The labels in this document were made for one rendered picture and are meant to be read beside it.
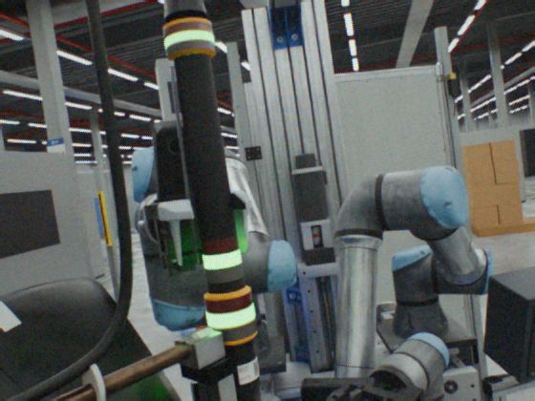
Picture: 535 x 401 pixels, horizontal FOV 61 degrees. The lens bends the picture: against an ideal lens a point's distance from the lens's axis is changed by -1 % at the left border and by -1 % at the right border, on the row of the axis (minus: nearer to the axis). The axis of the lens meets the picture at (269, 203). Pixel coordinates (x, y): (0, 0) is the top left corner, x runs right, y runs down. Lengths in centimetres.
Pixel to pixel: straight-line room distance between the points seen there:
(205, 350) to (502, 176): 839
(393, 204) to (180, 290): 43
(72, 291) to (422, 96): 232
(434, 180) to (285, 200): 62
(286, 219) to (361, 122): 116
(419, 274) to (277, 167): 51
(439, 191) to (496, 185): 785
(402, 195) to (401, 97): 172
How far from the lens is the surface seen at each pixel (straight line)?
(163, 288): 67
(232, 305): 40
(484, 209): 868
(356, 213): 90
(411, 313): 130
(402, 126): 254
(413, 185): 87
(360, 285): 88
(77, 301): 49
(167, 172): 52
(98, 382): 35
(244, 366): 43
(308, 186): 129
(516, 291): 99
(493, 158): 864
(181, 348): 39
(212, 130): 40
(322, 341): 140
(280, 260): 67
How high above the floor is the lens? 152
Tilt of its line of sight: 3 degrees down
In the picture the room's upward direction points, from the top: 8 degrees counter-clockwise
